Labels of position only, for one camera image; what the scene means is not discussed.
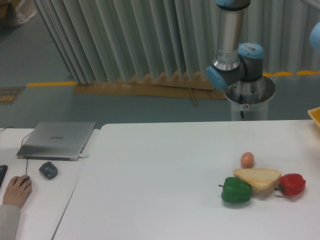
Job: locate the person's hand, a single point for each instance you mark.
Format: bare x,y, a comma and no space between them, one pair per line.
15,194

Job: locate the black computer mouse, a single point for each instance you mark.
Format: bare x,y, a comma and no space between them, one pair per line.
28,178

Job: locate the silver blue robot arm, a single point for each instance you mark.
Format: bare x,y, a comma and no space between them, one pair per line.
235,50

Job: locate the grey sleeved forearm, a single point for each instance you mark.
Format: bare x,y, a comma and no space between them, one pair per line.
9,221

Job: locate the green bell pepper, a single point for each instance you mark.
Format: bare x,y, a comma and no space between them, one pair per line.
235,191

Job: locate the red bell pepper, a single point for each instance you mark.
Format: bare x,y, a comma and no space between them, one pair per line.
291,184

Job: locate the black keyboard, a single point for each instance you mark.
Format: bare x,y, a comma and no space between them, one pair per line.
3,171

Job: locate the dark grey round device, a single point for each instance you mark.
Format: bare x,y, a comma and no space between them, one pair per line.
48,170

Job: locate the silver laptop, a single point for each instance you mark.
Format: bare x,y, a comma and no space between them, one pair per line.
57,140

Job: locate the grey pleated curtain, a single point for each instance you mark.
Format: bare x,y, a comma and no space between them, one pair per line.
119,39

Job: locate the cardboard box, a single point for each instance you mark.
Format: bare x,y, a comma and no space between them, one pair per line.
4,4

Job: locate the brown egg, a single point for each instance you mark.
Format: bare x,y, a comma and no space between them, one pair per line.
247,160

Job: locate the bread slice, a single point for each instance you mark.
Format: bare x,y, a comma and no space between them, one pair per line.
259,179

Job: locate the white laptop cable plug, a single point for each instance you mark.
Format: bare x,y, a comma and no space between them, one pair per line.
82,156

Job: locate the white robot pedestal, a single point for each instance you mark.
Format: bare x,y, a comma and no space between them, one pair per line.
249,100

